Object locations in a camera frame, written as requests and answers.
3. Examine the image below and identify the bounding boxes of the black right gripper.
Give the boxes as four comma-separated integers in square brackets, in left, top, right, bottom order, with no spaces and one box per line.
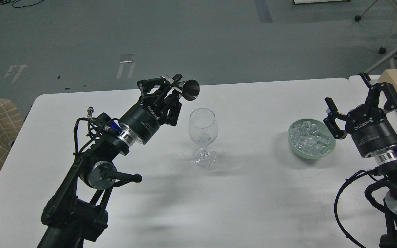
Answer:
[323,73,397,158]

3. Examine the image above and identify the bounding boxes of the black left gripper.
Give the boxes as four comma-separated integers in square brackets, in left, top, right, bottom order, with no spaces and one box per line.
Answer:
[119,75,183,145]

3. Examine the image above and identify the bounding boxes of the steel jigger measuring cup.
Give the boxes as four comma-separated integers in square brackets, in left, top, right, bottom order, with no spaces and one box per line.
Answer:
[160,74,200,101]

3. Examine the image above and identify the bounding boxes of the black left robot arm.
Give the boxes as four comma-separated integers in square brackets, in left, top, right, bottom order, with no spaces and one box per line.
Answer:
[38,75,200,248]

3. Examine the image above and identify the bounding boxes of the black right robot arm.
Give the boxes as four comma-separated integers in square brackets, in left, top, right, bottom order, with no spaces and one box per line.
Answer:
[323,73,397,248]

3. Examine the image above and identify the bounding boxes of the clear wine glass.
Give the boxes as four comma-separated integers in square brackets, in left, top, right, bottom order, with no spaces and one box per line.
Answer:
[189,108,218,167]

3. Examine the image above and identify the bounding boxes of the green bowl of ice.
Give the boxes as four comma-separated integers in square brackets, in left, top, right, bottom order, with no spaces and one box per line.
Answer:
[288,119,336,160]

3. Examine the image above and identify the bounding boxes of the white office chair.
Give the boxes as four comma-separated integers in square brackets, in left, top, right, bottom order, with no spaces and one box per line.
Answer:
[353,0,397,74]

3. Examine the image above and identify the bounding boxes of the black floor cables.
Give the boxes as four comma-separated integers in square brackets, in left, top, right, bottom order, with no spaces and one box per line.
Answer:
[0,0,44,15]

